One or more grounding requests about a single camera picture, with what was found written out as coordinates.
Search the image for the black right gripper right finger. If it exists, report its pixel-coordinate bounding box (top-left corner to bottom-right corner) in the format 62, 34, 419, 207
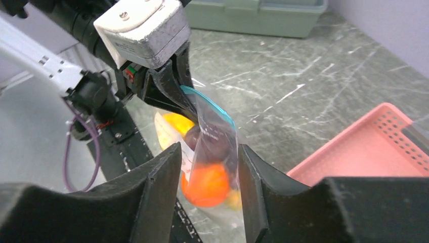
238, 144, 428, 242

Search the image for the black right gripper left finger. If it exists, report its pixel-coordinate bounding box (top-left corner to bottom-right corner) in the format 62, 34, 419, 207
0, 142, 183, 243

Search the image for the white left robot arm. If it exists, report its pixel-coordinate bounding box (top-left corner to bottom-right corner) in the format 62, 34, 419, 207
1, 1, 197, 128

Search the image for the clear zip top bag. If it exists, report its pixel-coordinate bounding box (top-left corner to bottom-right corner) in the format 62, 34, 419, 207
154, 86, 245, 242

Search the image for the orange fruit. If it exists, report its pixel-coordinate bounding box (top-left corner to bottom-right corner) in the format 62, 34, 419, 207
180, 164, 231, 208

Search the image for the yellow lemon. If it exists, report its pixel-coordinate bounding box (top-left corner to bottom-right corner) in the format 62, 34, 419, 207
162, 113, 195, 137

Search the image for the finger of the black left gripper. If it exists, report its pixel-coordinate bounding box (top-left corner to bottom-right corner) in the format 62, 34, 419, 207
141, 65, 198, 122
174, 45, 193, 88

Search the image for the grey green storage box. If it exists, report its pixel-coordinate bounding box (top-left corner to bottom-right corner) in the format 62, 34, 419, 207
185, 0, 328, 38

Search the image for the dark red passion fruit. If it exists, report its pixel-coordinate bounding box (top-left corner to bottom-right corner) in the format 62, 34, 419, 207
184, 125, 232, 164

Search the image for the pink plastic basket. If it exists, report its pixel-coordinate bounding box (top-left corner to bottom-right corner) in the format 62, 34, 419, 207
287, 103, 428, 186

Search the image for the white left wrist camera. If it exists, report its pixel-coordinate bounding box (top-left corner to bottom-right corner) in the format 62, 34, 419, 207
94, 0, 191, 69

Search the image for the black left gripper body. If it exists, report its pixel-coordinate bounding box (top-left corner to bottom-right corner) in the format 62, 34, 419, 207
115, 61, 148, 100

